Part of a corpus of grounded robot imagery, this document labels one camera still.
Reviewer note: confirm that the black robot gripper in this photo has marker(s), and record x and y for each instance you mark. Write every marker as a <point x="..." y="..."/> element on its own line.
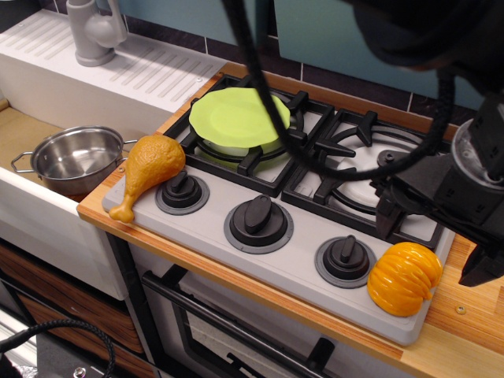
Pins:
<point x="462" y="190"/>

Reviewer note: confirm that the orange toy pumpkin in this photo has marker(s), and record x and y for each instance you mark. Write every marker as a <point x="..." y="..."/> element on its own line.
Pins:
<point x="403" y="279"/>

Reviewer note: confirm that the toy chicken drumstick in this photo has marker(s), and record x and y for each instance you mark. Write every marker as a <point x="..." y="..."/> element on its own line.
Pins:
<point x="152" y="160"/>

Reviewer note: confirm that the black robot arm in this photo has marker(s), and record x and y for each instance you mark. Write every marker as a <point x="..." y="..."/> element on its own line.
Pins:
<point x="453" y="38"/>

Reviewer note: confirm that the light green plate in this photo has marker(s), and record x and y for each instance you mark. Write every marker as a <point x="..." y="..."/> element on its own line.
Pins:
<point x="233" y="117"/>

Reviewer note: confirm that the small steel pot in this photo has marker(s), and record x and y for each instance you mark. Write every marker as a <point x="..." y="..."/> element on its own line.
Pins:
<point x="74" y="161"/>

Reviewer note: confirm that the white toy sink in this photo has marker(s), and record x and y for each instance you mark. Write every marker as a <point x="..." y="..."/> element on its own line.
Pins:
<point x="44" y="90"/>

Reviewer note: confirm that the right black stove knob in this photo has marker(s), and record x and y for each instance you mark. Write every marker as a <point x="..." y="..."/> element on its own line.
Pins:
<point x="345" y="262"/>

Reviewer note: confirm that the black stove knob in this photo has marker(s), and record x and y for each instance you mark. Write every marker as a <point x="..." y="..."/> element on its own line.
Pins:
<point x="182" y="195"/>
<point x="258" y="226"/>
<point x="345" y="262"/>

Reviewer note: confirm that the grey toy stove top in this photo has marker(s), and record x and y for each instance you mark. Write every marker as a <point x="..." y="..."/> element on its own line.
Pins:
<point x="243" y="201"/>

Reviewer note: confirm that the middle black stove knob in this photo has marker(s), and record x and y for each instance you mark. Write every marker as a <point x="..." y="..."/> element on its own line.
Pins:
<point x="258" y="226"/>

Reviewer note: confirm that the left black burner grate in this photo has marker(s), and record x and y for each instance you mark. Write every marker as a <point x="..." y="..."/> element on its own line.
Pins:
<point x="266" y="168"/>

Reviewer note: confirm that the toy oven door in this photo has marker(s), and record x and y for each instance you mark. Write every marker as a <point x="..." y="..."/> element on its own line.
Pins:
<point x="218" y="333"/>

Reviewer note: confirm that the left black stove knob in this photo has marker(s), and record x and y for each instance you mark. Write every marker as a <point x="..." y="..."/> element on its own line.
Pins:
<point x="182" y="195"/>

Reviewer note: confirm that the wooden drawer front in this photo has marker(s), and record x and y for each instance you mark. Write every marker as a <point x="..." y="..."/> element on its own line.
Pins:
<point x="37" y="292"/>

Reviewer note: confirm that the grey toy faucet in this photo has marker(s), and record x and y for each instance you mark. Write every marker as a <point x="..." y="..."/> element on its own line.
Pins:
<point x="95" y="35"/>

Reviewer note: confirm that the black oven door handle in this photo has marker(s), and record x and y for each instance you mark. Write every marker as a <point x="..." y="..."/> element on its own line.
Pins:
<point x="312" y="367"/>

